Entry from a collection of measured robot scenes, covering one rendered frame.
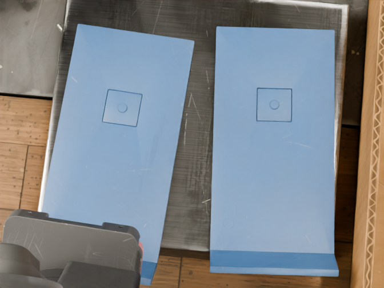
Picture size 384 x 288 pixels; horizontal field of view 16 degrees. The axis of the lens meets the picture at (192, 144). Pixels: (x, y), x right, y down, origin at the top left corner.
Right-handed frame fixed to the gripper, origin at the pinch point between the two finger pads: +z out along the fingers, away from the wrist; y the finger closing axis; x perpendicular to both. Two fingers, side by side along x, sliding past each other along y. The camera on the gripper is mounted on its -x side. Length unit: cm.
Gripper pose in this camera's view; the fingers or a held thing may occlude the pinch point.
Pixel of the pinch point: (85, 267)
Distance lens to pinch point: 75.7
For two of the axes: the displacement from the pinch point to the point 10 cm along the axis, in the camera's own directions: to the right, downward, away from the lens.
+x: -9.9, -1.5, 0.3
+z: 0.6, -2.1, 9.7
